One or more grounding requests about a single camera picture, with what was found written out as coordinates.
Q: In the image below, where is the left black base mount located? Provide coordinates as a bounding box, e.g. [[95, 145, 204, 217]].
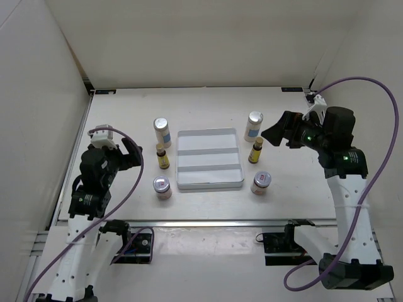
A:
[[99, 220, 155, 264]]

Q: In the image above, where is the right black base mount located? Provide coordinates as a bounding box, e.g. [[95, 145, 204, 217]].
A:
[[255, 220, 323, 266]]

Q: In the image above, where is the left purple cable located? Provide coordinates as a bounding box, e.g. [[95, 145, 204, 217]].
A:
[[23, 127, 145, 302]]

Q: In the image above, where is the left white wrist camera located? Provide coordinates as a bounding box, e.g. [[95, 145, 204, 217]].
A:
[[88, 130, 116, 150]]

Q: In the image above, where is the white divided tray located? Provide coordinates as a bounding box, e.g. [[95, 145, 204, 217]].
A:
[[176, 128, 244, 191]]

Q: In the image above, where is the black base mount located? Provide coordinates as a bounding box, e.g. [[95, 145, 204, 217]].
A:
[[255, 220, 323, 266], [99, 220, 155, 264]]

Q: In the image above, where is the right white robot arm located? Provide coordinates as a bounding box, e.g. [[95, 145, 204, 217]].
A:
[[261, 106, 394, 291]]

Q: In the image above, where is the right black corner label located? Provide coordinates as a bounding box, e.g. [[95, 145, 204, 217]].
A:
[[281, 87, 304, 92]]

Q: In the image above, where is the aluminium front rail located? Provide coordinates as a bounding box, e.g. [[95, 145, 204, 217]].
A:
[[55, 218, 339, 230]]

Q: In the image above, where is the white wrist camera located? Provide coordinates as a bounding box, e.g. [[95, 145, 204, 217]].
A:
[[88, 130, 116, 150], [302, 92, 327, 123]]

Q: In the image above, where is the tall white-bead jar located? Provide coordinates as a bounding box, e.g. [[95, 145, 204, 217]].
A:
[[153, 117, 171, 148], [244, 111, 263, 142]]

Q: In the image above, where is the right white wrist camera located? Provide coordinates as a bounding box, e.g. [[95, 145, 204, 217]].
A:
[[302, 92, 327, 123]]

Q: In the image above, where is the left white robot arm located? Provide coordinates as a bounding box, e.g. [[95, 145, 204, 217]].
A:
[[38, 137, 144, 301]]

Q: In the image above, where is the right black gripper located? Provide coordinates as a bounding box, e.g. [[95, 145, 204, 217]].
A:
[[261, 111, 330, 152]]

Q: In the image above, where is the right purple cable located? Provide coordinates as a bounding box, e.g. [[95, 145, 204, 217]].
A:
[[284, 75, 399, 291]]

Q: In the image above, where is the purple cable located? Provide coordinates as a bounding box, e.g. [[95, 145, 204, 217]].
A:
[[284, 75, 399, 291], [23, 127, 145, 302]]

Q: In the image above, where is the black corner label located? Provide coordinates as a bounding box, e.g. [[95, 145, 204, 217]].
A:
[[281, 87, 304, 92], [94, 89, 116, 95]]

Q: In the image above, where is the small yellow bottle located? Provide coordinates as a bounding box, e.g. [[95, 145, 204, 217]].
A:
[[156, 143, 170, 169], [248, 137, 263, 164]]

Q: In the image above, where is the left black corner label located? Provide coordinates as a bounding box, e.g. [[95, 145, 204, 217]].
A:
[[94, 89, 116, 95]]

